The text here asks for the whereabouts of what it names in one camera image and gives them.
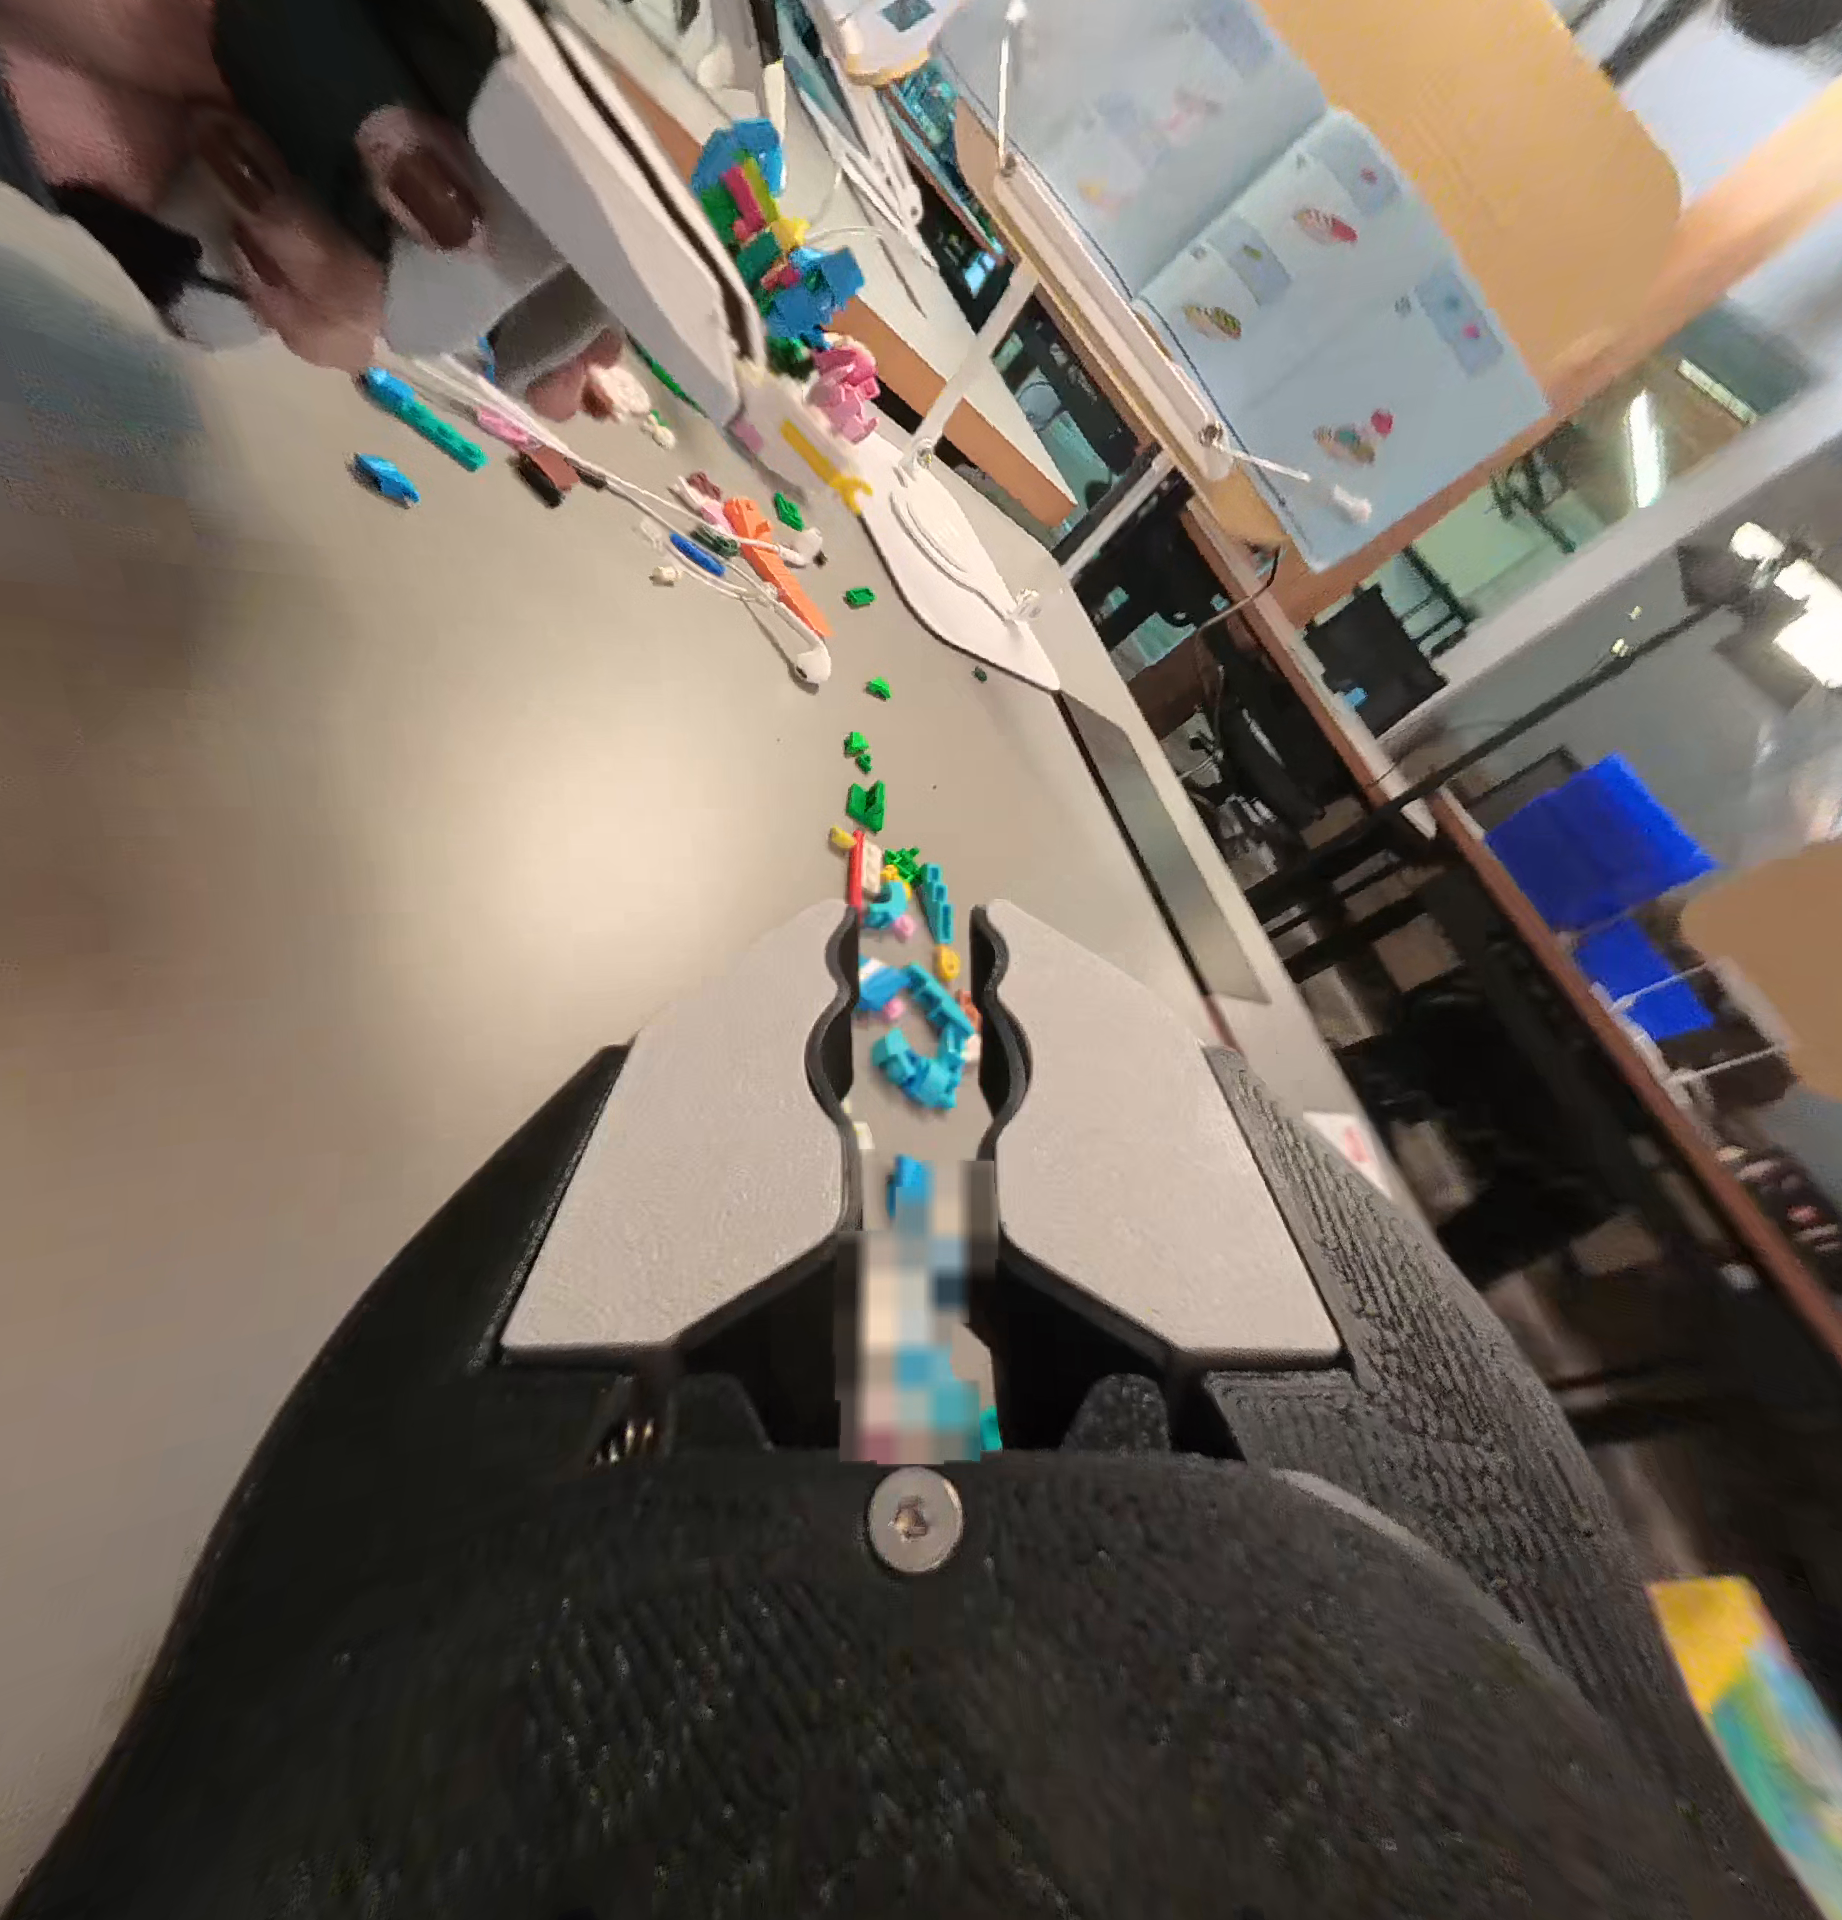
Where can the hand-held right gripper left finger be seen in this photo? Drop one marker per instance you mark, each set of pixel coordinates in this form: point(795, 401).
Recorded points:
point(697, 1171)

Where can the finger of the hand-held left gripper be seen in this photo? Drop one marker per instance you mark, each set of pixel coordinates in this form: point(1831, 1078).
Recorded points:
point(607, 225)

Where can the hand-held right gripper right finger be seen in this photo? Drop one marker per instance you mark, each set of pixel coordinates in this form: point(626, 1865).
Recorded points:
point(1146, 1184)

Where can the pile of lego pieces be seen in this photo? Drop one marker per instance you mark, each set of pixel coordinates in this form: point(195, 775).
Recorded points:
point(921, 1050)

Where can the lego flower model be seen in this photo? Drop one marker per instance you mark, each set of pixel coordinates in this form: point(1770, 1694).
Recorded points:
point(779, 225)

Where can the pink lego plate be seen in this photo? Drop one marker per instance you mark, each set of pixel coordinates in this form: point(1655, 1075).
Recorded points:
point(517, 429)

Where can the brown lego tile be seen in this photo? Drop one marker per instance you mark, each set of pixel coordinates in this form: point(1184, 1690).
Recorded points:
point(546, 476)

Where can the long teal lego piece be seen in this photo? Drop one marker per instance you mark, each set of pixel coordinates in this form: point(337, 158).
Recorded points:
point(426, 420)

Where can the yellow lego wrench piece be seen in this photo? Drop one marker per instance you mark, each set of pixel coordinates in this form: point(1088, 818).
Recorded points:
point(817, 459)

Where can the blue lego piece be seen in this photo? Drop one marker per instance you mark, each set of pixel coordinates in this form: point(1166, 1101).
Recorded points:
point(387, 480)

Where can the blue lego pin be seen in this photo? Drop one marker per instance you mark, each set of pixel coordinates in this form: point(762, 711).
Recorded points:
point(697, 553)

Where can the red lego bar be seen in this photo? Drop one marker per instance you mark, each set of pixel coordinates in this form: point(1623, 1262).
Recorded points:
point(857, 871)

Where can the green lego slope plate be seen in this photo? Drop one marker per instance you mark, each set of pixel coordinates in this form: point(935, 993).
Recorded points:
point(866, 806)

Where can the person's left hand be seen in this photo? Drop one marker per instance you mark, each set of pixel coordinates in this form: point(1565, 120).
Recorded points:
point(306, 309)

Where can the closed instruction booklet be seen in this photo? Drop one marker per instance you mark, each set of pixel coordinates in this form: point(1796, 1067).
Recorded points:
point(1340, 1149)

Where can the orange brick separator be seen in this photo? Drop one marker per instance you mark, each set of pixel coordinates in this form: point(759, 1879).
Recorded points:
point(771, 563)

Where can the blue bin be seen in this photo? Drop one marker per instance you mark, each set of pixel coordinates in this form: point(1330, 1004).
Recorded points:
point(1649, 975)

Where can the stack of blue bins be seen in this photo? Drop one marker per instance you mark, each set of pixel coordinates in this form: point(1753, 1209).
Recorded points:
point(1596, 841)

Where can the open instruction booklet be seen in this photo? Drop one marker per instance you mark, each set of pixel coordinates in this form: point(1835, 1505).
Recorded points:
point(1310, 301)

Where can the yellow cardboard box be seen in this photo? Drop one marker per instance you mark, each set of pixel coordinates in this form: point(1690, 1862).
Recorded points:
point(1761, 1724)

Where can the open instruction book on stand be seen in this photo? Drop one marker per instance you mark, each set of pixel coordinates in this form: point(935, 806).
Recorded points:
point(1460, 120)

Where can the studio light on stand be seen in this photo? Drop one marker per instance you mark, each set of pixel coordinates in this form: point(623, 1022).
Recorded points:
point(1761, 579)

